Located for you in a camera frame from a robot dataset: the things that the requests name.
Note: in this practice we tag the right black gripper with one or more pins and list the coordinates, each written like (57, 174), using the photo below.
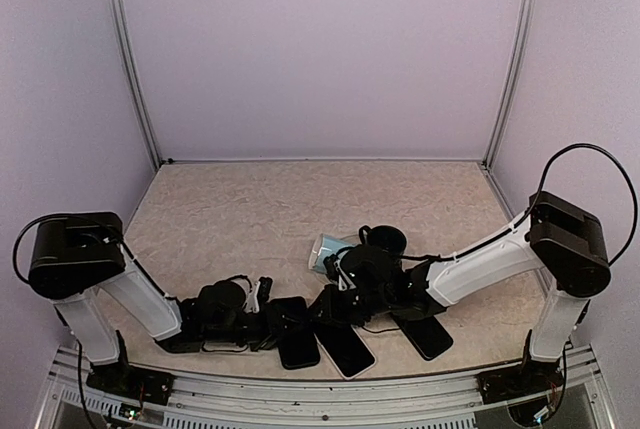
(330, 309)

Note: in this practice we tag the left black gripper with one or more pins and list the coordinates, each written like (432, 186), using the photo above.
(269, 340)

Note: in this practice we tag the black phone case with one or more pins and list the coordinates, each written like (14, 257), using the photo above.
(425, 339)
(295, 334)

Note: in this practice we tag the pink phone case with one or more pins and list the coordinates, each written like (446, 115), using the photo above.
(347, 354)

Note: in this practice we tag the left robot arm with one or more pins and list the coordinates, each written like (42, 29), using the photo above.
(76, 256)

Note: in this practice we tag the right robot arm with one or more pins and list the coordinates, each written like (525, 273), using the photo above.
(551, 234)

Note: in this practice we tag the light blue mug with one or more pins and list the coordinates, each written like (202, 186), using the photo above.
(326, 245)

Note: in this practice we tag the dark green mug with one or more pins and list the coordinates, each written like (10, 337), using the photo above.
(385, 237)

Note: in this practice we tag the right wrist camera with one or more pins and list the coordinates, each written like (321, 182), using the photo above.
(362, 268)

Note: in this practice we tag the front aluminium rail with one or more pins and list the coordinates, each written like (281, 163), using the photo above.
(444, 400)

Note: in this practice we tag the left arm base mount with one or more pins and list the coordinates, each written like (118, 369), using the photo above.
(136, 383)

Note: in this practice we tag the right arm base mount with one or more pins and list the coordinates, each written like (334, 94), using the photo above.
(514, 382)

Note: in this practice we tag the left aluminium frame post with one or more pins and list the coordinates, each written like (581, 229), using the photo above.
(117, 8)

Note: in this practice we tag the aluminium frame post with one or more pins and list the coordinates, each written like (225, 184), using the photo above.
(517, 56)
(117, 8)

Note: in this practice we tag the right aluminium frame post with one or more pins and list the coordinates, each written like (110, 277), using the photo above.
(517, 56)

